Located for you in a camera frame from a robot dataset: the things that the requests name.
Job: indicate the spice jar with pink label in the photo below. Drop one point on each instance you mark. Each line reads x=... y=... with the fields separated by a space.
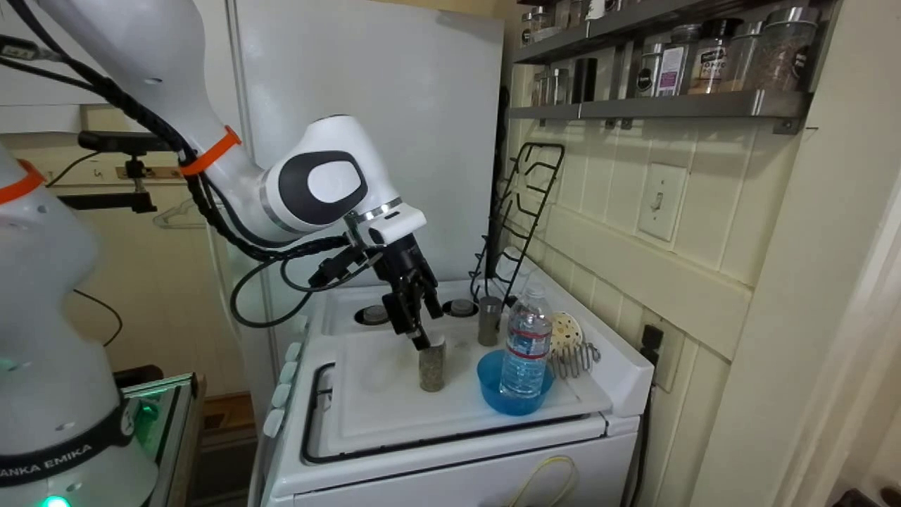
x=672 y=72

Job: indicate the large white panel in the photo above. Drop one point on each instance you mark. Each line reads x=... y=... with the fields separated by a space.
x=439 y=123

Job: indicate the dark spice jar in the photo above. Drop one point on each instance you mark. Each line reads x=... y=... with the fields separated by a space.
x=583 y=82

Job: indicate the white wall outlet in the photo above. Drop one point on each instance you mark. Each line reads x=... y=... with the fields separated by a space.
x=672 y=361

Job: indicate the round stove burner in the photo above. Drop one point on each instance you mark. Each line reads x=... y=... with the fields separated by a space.
x=369 y=316
x=463 y=309

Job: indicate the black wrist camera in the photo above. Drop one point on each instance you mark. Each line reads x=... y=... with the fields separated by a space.
x=338 y=265

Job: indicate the large clear glass jar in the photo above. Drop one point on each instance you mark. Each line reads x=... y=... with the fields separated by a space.
x=787 y=52

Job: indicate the black camera on stand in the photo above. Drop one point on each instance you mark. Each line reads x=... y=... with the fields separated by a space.
x=121 y=141

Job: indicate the small glass spice jar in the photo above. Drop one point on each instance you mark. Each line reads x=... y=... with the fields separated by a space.
x=645 y=75
x=560 y=82

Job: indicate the beige dotted round sponge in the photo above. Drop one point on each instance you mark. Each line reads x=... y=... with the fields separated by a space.
x=567 y=330

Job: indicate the white light switch plate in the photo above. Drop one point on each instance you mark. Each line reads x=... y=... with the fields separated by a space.
x=663 y=200

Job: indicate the spice bottle with white cap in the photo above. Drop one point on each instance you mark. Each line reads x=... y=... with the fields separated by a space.
x=434 y=370

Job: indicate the glass spice jar brown contents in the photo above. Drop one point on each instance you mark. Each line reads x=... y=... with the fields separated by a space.
x=717 y=61

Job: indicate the grey wall shelf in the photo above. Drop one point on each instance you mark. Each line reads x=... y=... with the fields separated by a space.
x=610 y=30
x=657 y=107

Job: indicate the clear plastic water bottle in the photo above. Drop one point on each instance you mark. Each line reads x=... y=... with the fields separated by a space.
x=524 y=341

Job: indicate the white cutting board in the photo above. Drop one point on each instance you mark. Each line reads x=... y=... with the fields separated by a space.
x=376 y=394

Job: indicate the white stove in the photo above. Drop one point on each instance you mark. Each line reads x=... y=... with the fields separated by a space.
x=422 y=469

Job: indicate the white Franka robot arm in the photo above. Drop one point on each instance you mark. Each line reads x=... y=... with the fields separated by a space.
x=141 y=58

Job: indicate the robot control box green light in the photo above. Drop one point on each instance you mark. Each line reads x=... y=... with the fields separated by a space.
x=155 y=423

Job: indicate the blue plastic bowl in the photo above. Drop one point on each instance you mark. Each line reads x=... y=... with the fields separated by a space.
x=493 y=390

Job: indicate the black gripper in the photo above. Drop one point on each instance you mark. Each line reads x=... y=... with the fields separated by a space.
x=404 y=270

